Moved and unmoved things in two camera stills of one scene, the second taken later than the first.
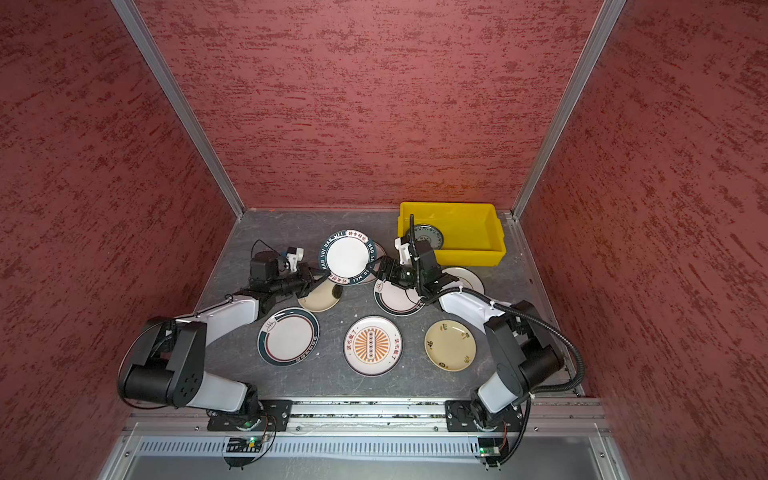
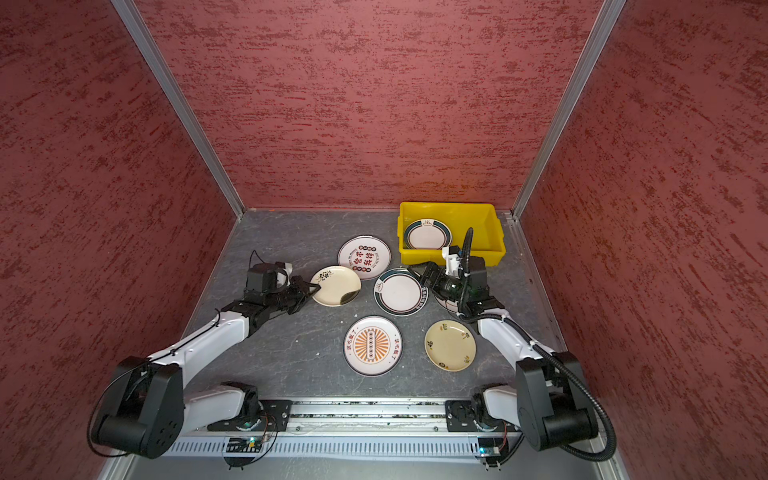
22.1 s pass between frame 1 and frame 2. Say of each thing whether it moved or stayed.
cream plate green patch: moved
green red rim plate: moved
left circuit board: stayed
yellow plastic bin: stayed
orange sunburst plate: stayed
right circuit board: stayed
